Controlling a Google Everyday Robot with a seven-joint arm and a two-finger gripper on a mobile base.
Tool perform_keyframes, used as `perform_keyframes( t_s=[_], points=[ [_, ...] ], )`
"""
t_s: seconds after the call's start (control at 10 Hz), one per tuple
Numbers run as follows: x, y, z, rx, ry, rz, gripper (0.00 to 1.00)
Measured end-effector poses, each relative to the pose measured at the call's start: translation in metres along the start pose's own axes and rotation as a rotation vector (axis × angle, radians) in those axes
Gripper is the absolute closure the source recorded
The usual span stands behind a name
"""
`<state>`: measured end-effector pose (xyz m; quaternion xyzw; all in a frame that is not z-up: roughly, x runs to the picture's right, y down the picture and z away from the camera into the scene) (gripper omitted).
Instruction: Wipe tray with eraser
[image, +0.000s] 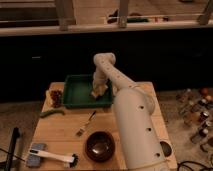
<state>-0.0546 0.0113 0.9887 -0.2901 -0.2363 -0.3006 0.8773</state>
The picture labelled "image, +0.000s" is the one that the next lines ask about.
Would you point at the white handled dish brush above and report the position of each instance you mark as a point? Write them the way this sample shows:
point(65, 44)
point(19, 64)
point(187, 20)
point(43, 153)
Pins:
point(69, 160)

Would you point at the dark brown bowl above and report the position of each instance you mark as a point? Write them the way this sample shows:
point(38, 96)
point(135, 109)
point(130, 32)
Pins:
point(100, 146)

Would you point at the wooden railing frame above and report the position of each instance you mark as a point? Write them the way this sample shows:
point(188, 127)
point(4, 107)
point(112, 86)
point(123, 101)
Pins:
point(42, 17)

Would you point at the black stand left edge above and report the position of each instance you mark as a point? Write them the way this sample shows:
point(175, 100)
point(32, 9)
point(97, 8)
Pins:
point(14, 137)

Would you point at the bunch of red grapes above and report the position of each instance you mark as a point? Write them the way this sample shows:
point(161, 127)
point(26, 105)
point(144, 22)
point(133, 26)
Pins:
point(56, 97)

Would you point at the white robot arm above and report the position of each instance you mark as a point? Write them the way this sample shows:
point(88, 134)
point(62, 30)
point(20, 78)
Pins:
point(133, 108)

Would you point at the pile of spice bottles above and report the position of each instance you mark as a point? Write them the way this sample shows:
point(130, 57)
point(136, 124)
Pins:
point(195, 112)

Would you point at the green plastic tray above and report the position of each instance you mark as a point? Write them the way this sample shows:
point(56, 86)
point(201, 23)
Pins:
point(77, 93)

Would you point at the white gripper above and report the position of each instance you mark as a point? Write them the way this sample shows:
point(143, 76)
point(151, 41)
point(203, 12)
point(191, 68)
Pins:
point(99, 83)

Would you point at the grey blue sponge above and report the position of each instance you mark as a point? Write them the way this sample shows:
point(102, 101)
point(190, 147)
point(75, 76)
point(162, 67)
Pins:
point(34, 161)

